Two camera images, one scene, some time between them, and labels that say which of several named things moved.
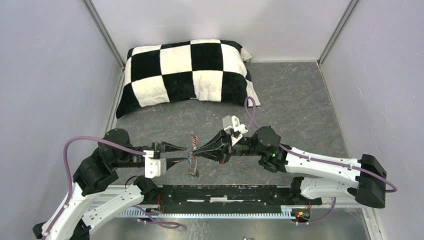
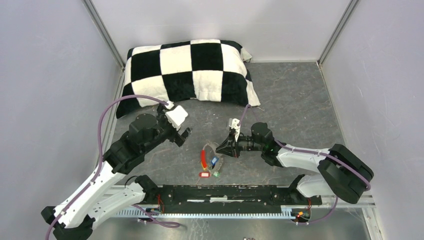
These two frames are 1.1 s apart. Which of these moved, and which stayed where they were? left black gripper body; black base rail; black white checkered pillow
Moved: left black gripper body
Stayed: black white checkered pillow; black base rail
